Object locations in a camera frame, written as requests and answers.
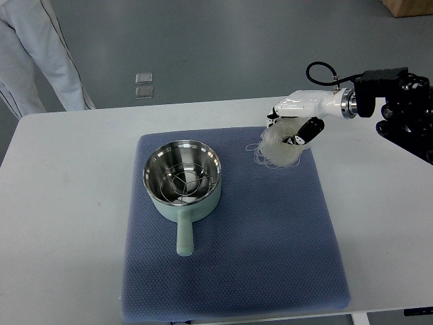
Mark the wire steaming rack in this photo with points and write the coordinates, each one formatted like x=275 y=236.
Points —
x=185 y=184

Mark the white table leg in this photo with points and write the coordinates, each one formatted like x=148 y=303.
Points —
x=360 y=319

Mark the person in white trousers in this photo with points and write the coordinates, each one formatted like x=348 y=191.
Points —
x=31 y=37

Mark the white vermicelli noodle nest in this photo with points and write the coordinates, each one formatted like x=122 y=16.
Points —
x=272 y=152

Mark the mint green steel pot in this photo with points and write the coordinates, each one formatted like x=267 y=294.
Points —
x=183 y=152

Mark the wooden box corner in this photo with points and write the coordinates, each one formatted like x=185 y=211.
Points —
x=408 y=8

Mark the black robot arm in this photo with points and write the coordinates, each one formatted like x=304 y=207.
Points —
x=407 y=112

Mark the lower metal floor plate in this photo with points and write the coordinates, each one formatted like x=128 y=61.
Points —
x=144 y=92

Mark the blue textured mat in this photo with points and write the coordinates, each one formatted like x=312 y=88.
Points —
x=268 y=246

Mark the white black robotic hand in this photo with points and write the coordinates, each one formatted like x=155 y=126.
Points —
x=313 y=106

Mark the metal floor plate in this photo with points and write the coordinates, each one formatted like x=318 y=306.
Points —
x=144 y=78
x=144 y=92

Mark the upper metal floor plate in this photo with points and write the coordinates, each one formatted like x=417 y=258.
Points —
x=144 y=78

